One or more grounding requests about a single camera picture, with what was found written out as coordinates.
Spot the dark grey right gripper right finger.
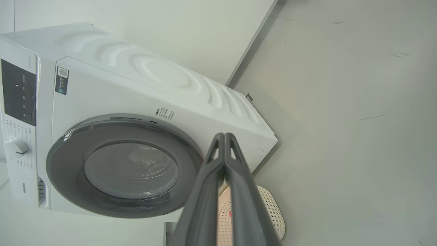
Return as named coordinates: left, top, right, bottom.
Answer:
left=224, top=133, right=282, bottom=246

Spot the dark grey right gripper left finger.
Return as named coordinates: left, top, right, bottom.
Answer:
left=172, top=133, right=226, bottom=246

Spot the cream perforated laundry basket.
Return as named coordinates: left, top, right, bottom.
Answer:
left=217, top=184, right=286, bottom=246

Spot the white front-load washing machine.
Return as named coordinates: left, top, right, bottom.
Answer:
left=0, top=22, right=279, bottom=219

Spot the white washing machine dial knob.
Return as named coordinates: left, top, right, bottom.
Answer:
left=5, top=138, right=30, bottom=158

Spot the black washing machine display panel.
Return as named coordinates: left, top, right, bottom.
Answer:
left=1, top=59, right=37, bottom=127

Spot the white partition panel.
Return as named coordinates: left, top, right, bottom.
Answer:
left=14, top=0, right=287, bottom=90

